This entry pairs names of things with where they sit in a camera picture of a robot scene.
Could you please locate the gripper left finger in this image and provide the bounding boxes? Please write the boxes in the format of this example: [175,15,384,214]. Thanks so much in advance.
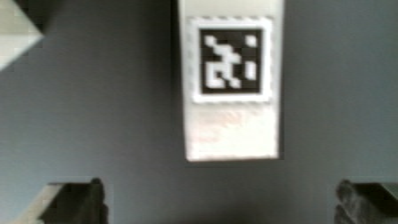
[11,178,109,224]

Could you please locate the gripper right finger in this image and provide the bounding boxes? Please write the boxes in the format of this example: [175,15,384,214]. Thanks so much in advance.
[335,180,398,224]

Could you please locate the white square table top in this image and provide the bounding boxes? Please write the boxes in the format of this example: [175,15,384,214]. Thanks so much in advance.
[0,0,43,71]

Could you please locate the white table leg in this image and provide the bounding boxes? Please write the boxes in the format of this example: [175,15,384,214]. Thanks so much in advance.
[178,0,285,162]

